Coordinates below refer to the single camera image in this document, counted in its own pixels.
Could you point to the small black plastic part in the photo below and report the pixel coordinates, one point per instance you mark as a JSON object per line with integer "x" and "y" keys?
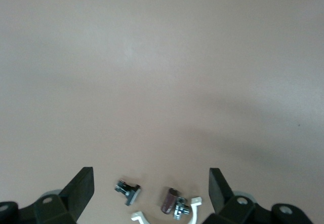
{"x": 129, "y": 191}

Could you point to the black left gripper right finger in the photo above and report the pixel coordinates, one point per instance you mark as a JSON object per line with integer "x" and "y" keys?
{"x": 225, "y": 203}

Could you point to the white C-shaped clamp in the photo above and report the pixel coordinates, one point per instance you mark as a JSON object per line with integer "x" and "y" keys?
{"x": 195, "y": 208}

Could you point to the silver metal bolt fitting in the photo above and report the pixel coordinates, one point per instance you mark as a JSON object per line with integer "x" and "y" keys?
{"x": 180, "y": 208}

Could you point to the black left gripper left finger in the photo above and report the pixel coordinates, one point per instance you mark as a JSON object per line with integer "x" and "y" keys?
{"x": 73, "y": 198}

